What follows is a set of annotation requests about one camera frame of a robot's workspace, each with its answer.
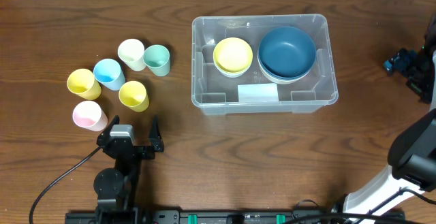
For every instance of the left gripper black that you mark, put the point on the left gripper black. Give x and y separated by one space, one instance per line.
137 150

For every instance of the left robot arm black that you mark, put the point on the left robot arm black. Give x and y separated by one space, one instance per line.
116 186

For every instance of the pink plastic cup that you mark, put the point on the pink plastic cup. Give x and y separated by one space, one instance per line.
89 115

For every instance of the clear plastic storage bin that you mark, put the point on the clear plastic storage bin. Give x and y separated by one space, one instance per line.
216 94

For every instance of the dark blue bowl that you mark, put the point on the dark blue bowl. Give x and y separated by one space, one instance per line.
305 73
287 51

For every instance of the beige large bowl top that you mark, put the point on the beige large bowl top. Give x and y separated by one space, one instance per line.
275 79

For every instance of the yellow cup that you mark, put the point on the yellow cup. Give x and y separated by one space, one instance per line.
133 94
82 83

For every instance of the green plastic cup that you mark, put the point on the green plastic cup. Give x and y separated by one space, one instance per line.
157 59

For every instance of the blue plastic cup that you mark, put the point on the blue plastic cup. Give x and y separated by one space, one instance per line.
109 73

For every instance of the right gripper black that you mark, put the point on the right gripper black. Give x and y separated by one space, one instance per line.
403 62

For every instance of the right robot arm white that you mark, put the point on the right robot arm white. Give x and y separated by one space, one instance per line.
411 159

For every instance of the yellow small bowl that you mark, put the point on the yellow small bowl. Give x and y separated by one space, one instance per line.
232 49

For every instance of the light grey small bowl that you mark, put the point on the light grey small bowl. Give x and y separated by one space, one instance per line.
233 69

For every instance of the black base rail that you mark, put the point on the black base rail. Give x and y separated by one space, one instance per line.
175 217

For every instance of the cream plastic cup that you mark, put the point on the cream plastic cup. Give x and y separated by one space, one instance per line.
131 52

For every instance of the white small bowl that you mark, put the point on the white small bowl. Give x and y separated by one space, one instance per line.
232 74

